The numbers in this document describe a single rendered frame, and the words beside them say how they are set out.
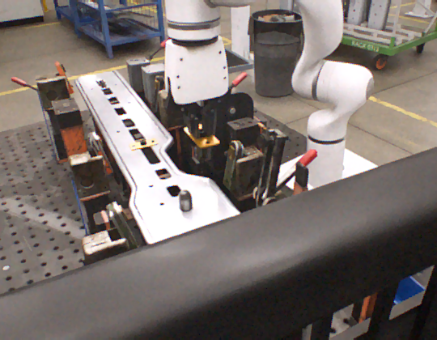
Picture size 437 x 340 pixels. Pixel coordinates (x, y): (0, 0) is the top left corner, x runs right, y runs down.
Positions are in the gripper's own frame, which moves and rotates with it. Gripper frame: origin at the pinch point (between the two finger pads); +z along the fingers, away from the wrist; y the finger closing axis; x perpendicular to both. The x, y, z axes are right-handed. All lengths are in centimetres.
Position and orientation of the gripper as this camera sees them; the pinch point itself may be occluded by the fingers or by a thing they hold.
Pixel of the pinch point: (200, 124)
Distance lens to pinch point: 75.0
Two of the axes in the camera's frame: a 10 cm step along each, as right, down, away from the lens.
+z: 0.3, 8.4, 5.4
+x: 4.4, 4.7, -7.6
